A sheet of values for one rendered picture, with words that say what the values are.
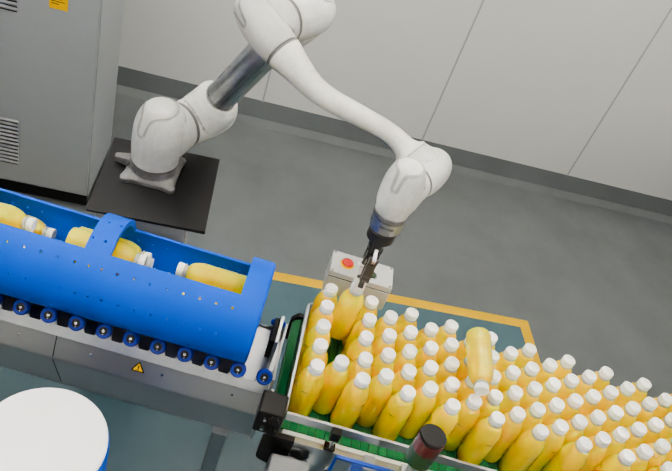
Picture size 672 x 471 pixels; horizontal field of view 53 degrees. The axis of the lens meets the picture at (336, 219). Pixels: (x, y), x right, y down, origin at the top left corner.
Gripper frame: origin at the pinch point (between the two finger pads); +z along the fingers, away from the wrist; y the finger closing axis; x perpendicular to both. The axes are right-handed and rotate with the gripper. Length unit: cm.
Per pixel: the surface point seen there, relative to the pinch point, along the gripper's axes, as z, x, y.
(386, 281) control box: 9.9, 10.2, -13.8
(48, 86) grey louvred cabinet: 51, -145, -119
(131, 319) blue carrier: 11, -55, 27
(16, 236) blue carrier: 0, -87, 22
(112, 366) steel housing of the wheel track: 34, -59, 27
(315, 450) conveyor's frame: 31.2, 0.8, 35.9
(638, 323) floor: 120, 201, -169
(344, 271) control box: 9.9, -3.3, -12.5
